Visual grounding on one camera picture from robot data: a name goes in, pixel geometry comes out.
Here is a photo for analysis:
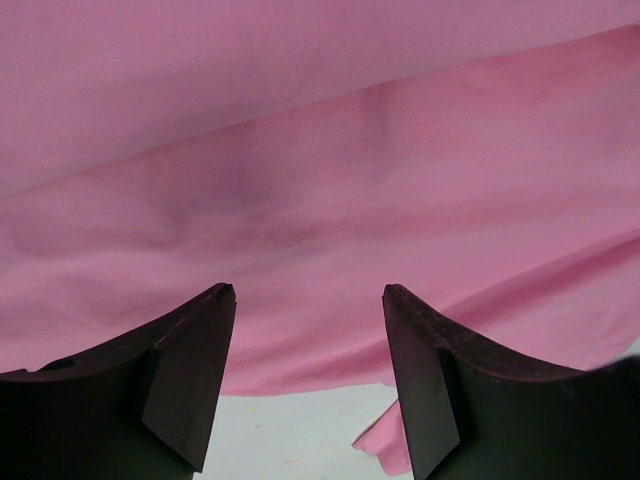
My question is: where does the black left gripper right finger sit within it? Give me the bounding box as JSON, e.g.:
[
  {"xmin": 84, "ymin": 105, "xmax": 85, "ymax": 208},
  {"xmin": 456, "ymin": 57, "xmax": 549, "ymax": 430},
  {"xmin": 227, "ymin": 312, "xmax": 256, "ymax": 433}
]
[{"xmin": 383, "ymin": 285, "xmax": 639, "ymax": 480}]

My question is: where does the light pink t-shirt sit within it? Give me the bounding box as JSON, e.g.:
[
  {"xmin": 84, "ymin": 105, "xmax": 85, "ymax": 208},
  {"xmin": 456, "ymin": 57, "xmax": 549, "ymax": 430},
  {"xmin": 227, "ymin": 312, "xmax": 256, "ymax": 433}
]
[{"xmin": 0, "ymin": 0, "xmax": 640, "ymax": 476}]

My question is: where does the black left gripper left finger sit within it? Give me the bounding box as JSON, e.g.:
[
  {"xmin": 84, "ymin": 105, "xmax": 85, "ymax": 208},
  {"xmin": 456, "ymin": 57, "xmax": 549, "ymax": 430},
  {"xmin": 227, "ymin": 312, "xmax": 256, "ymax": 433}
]
[{"xmin": 1, "ymin": 283, "xmax": 236, "ymax": 479}]

